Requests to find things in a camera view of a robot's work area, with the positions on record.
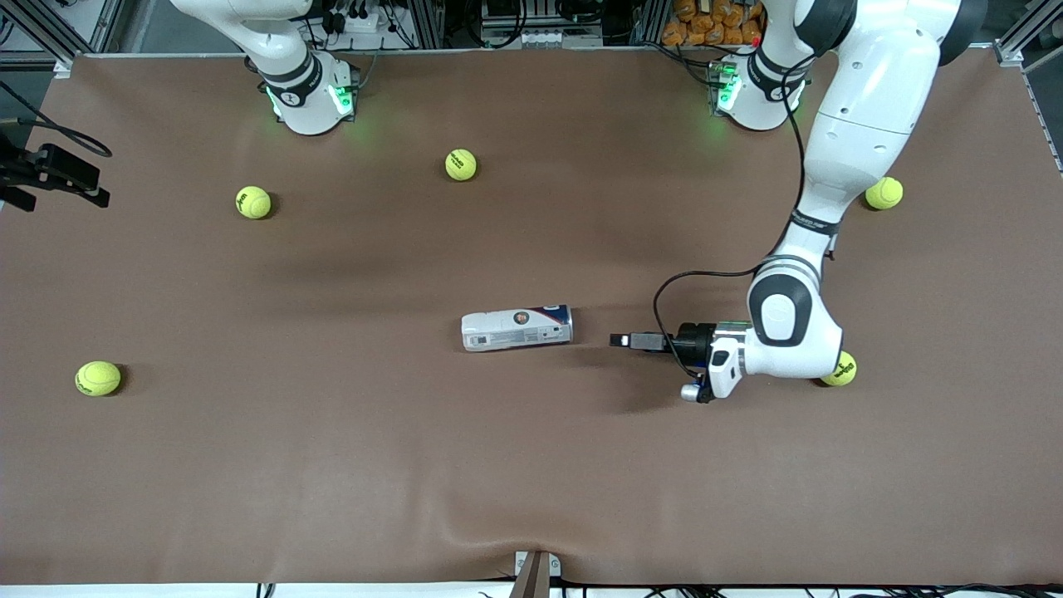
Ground blue white tennis ball can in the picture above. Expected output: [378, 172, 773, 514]
[461, 304, 575, 353]

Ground white power strip with plugs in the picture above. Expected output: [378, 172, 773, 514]
[320, 2, 391, 39]

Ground pile of orange items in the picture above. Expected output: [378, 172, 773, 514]
[662, 0, 767, 47]

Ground silver electronics rack unit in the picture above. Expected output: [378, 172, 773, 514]
[480, 0, 605, 49]

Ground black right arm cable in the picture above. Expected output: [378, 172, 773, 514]
[0, 79, 114, 159]

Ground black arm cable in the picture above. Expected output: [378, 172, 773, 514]
[0, 79, 114, 159]
[653, 50, 836, 380]

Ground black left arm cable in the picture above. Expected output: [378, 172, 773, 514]
[653, 50, 836, 380]

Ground aluminium frame profile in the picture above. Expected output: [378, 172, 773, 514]
[631, 0, 672, 47]
[992, 0, 1063, 175]
[410, 0, 446, 49]
[0, 0, 82, 74]

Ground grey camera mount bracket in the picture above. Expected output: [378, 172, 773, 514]
[510, 550, 562, 598]

